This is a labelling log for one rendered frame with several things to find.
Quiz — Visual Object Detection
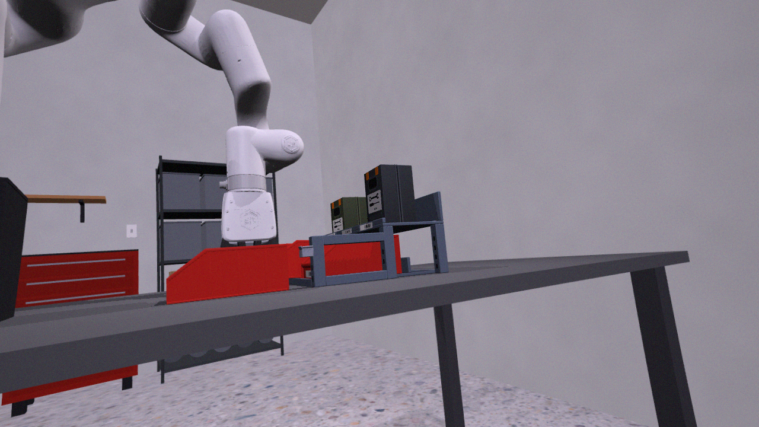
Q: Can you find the dark grey tool case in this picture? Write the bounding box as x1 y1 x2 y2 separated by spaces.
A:
364 164 417 223

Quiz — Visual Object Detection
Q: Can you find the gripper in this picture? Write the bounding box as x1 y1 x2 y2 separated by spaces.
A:
221 189 277 247

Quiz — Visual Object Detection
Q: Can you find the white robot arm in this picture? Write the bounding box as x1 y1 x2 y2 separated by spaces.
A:
0 0 304 192

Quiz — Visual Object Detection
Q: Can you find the dark green tool case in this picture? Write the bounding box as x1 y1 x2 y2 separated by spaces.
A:
330 197 368 232

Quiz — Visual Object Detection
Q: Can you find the red bin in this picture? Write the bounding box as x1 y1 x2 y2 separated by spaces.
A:
166 244 289 305
288 240 309 278
301 235 402 278

